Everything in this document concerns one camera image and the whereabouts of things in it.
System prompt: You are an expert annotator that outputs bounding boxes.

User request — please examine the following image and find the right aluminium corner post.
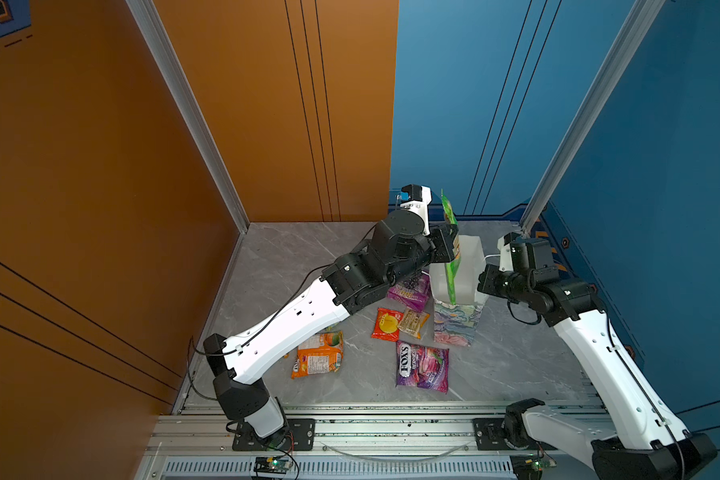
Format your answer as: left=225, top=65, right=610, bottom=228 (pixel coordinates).
left=519, top=0, right=665, bottom=237

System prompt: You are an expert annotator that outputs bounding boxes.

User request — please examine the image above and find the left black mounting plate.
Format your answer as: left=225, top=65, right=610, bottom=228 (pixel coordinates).
left=226, top=418, right=315, bottom=452

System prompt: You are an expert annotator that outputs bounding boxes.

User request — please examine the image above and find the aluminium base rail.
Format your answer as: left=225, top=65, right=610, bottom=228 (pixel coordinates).
left=134, top=402, right=595, bottom=479

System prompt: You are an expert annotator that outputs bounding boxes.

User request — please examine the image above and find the purple Fox's candy bag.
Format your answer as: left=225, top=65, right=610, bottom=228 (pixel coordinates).
left=396, top=341, right=450, bottom=393

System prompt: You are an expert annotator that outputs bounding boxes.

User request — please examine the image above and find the red yellow snack packet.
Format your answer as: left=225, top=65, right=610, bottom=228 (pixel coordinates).
left=371, top=308, right=403, bottom=342

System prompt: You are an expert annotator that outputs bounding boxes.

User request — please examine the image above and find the floral paper gift bag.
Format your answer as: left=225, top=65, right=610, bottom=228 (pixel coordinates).
left=429, top=235, right=488, bottom=347

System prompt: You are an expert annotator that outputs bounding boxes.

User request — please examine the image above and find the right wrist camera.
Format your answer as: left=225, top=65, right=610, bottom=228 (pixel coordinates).
left=497, top=232, right=555, bottom=273

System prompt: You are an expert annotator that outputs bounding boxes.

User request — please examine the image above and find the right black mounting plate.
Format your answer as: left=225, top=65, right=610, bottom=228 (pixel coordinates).
left=472, top=417, right=554, bottom=451

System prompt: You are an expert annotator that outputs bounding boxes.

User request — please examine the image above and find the left aluminium corner post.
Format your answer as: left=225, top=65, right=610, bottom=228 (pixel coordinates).
left=125, top=0, right=250, bottom=235

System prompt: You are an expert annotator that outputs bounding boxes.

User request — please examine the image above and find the black mounting plate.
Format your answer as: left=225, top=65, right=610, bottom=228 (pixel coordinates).
left=226, top=418, right=315, bottom=452
left=472, top=417, right=554, bottom=451

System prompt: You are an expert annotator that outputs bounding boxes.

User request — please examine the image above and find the purple grape snack bag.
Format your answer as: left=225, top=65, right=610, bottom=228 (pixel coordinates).
left=387, top=272, right=431, bottom=312

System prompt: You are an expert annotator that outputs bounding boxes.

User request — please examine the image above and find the tan cracker packet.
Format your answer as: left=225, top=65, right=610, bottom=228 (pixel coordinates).
left=398, top=308, right=430, bottom=339

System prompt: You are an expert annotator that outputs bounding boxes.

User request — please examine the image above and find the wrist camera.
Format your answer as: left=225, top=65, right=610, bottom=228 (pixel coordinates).
left=397, top=184, right=432, bottom=236
left=497, top=232, right=555, bottom=273

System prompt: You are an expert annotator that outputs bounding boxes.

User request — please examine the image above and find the right circuit board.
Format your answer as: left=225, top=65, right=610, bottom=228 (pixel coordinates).
left=510, top=456, right=557, bottom=480

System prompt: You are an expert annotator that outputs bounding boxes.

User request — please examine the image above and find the aluminium corner post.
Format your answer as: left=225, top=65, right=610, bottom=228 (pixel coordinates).
left=519, top=0, right=665, bottom=237
left=125, top=0, right=250, bottom=235

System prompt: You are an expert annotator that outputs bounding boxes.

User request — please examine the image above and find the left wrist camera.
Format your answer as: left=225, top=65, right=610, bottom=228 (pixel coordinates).
left=397, top=184, right=432, bottom=236

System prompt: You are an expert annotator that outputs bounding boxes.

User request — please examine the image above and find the green Lays chips bag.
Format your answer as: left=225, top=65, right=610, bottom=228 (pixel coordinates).
left=440, top=191, right=461, bottom=305

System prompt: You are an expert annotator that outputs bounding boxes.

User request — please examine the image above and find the orange white snack bag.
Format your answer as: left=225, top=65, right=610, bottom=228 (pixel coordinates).
left=291, top=331, right=344, bottom=379

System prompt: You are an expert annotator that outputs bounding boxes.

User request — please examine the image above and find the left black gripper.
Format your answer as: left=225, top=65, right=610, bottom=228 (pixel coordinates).
left=380, top=220, right=456, bottom=292

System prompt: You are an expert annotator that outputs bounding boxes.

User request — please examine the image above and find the left green circuit board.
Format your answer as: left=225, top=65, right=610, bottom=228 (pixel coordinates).
left=252, top=456, right=297, bottom=480

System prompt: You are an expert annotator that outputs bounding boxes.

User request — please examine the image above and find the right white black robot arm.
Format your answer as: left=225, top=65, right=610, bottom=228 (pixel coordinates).
left=477, top=265, right=718, bottom=479

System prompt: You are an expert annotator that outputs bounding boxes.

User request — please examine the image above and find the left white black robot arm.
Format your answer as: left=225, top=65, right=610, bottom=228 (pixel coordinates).
left=200, top=209, right=458, bottom=447

